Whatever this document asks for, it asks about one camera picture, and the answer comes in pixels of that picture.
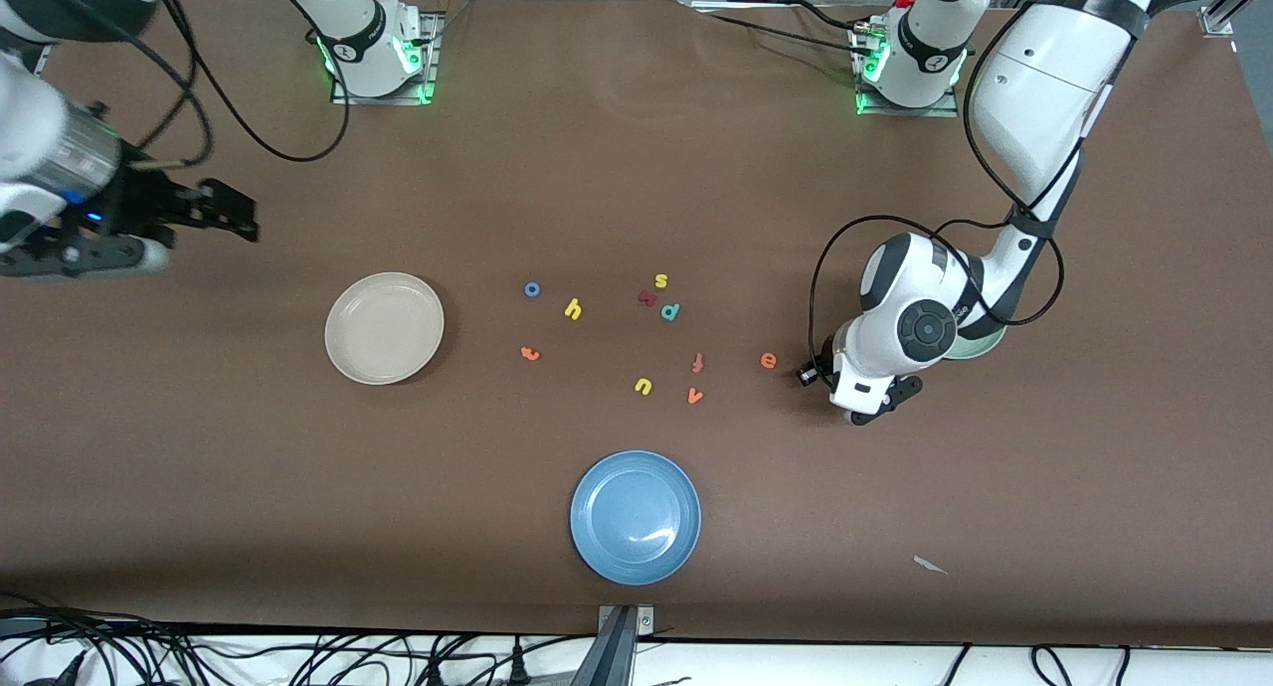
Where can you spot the teal foam letter p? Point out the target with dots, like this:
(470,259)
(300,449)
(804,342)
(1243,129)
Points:
(664,313)

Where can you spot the green plate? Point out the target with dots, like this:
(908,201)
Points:
(980,346)

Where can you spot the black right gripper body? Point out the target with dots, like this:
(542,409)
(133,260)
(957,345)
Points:
(142,205)

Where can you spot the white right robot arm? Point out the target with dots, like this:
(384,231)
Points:
(363,40)

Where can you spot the beige plate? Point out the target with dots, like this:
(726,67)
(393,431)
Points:
(384,328)

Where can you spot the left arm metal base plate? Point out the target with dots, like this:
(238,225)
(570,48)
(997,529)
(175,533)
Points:
(950,109)

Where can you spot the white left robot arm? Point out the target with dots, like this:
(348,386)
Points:
(1034,80)

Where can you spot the white paper scrap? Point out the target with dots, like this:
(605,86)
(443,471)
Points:
(930,565)

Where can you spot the brown paper table cover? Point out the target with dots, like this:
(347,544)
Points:
(636,169)

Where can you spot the black right camera bracket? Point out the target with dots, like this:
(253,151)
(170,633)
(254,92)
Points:
(70,257)

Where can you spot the aluminium frame profile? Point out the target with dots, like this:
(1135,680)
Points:
(1218,20)

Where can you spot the black power plug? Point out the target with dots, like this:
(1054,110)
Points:
(434,671)
(517,666)

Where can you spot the black camera bracket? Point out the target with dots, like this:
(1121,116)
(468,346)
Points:
(70,257)
(900,393)

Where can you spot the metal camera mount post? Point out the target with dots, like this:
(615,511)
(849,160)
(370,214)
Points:
(612,656)

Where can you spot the blue plate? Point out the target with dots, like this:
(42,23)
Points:
(635,517)

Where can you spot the black left camera bracket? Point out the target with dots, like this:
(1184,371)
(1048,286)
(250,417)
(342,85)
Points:
(900,393)

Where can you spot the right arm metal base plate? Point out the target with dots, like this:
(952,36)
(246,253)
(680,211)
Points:
(434,60)

